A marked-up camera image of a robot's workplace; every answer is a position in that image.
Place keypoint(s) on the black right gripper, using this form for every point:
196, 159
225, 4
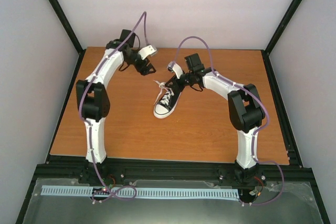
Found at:
177, 86

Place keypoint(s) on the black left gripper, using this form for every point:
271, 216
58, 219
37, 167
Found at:
140, 69

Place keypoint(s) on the black white canvas sneaker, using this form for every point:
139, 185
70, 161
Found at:
163, 111

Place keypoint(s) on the white shoelace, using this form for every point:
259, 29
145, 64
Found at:
165, 99

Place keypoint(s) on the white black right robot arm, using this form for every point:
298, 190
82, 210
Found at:
245, 112

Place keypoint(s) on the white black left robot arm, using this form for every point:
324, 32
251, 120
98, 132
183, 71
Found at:
92, 98

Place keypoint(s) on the clear acrylic cover plate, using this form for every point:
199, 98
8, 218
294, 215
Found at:
289, 203

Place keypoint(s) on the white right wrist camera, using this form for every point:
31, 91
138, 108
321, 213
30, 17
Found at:
175, 68

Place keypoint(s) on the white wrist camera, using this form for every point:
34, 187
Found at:
175, 68
149, 50

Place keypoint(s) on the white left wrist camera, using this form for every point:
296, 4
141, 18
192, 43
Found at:
149, 50

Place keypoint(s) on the light blue slotted cable duct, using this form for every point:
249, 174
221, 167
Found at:
141, 193

